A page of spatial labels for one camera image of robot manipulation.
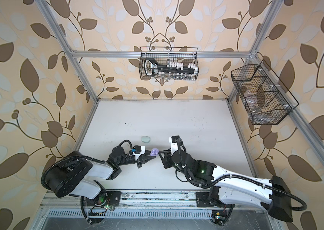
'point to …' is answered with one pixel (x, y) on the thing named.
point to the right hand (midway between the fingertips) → (160, 154)
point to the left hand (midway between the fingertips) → (155, 154)
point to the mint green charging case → (145, 139)
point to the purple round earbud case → (155, 152)
